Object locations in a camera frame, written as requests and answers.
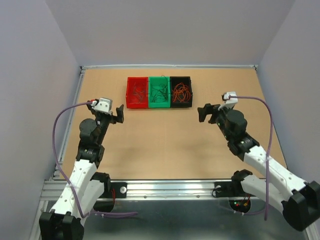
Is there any black thin wire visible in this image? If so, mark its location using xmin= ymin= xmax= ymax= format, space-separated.
xmin=150 ymin=73 xmax=171 ymax=104

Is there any red plastic bin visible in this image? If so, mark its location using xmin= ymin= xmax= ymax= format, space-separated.
xmin=125 ymin=76 xmax=149 ymax=109

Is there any black plastic bin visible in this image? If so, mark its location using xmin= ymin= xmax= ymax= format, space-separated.
xmin=169 ymin=76 xmax=193 ymax=108

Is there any grey thin wire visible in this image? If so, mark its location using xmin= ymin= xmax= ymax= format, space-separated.
xmin=128 ymin=82 xmax=148 ymax=101

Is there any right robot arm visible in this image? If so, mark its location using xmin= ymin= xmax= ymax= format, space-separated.
xmin=197 ymin=103 xmax=320 ymax=232

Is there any green plastic bin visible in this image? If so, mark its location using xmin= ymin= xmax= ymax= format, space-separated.
xmin=148 ymin=75 xmax=171 ymax=109

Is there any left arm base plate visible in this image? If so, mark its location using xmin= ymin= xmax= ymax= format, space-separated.
xmin=79 ymin=180 xmax=129 ymax=200

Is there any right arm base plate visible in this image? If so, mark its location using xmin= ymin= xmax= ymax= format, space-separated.
xmin=211 ymin=181 xmax=254 ymax=198

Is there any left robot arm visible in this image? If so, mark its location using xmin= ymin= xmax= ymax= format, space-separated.
xmin=39 ymin=98 xmax=124 ymax=240

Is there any orange wire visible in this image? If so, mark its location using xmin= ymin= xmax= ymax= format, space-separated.
xmin=172 ymin=82 xmax=193 ymax=103

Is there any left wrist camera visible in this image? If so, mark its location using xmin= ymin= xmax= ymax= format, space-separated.
xmin=91 ymin=97 xmax=113 ymax=115

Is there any aluminium front rail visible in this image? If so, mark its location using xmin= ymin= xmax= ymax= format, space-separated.
xmin=39 ymin=177 xmax=308 ymax=201

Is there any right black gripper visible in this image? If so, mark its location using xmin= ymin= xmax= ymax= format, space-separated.
xmin=197 ymin=102 xmax=233 ymax=141

